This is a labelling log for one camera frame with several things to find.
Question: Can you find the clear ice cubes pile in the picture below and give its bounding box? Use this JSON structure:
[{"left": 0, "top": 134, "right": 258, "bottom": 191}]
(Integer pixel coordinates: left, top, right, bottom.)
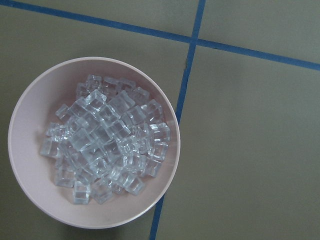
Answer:
[{"left": 40, "top": 74, "right": 171, "bottom": 205}]

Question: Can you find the pink bowl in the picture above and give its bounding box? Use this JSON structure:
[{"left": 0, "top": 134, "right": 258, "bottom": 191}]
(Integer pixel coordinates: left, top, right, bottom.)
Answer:
[{"left": 8, "top": 57, "right": 181, "bottom": 229}]

